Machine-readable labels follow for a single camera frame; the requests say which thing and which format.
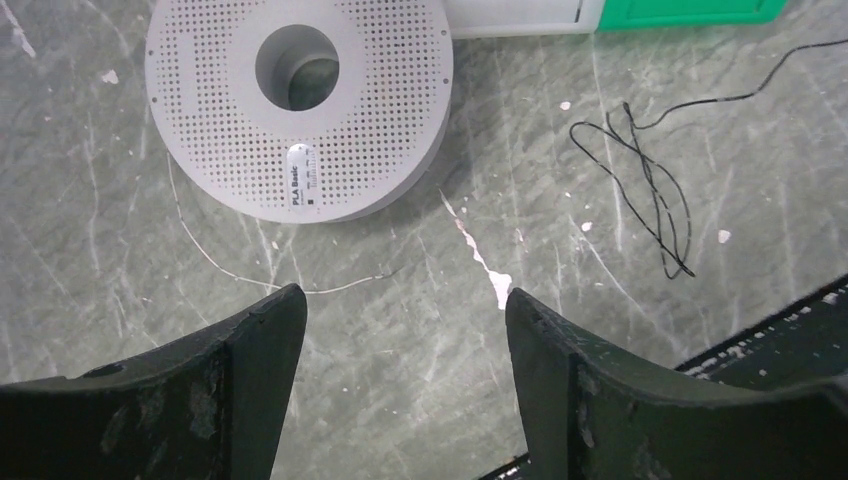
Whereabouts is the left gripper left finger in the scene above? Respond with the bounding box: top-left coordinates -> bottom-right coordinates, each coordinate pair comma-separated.
1,284 -> 308,479

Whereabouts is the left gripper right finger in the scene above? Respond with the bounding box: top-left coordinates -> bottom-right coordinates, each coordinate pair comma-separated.
504,287 -> 848,480

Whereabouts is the black wire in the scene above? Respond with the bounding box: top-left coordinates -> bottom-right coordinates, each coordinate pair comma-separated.
568,38 -> 848,281

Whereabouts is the grey perforated spool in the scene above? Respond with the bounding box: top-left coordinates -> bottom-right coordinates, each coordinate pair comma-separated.
145,1 -> 453,224

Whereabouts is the thin white filament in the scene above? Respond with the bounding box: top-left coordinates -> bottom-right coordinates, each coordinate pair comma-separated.
165,152 -> 405,295

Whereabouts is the green plastic bin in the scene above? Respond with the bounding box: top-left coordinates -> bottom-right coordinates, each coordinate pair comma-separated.
598,0 -> 787,31

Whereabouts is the clear plastic bin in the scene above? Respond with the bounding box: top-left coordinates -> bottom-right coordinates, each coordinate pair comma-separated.
443,0 -> 605,39

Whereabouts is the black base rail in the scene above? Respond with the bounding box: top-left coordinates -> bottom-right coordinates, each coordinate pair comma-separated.
476,274 -> 848,480

